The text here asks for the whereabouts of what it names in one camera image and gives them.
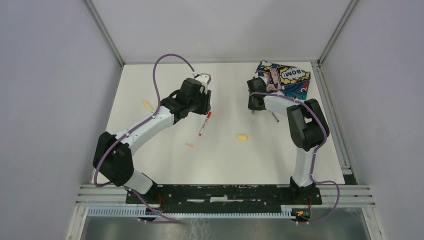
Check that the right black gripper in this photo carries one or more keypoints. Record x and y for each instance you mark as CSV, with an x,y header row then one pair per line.
x,y
251,106

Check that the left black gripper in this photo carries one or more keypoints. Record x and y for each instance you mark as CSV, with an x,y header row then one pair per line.
x,y
206,106

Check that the red white pen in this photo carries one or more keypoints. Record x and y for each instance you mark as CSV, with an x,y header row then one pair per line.
x,y
205,123

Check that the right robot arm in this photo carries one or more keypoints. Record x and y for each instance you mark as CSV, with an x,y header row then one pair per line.
x,y
307,125

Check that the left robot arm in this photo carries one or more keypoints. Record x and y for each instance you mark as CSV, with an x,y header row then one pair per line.
x,y
113,156

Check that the green tipped grey pen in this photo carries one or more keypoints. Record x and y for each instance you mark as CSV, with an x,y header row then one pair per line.
x,y
275,117

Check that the yellow pen cap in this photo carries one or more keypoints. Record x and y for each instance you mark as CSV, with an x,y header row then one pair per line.
x,y
242,137

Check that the comic print pencil pouch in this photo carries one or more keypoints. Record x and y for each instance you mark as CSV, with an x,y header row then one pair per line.
x,y
289,80

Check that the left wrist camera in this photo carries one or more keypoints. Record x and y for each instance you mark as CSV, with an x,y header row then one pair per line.
x,y
204,79

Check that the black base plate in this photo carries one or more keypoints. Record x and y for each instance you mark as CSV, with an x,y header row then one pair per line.
x,y
224,199

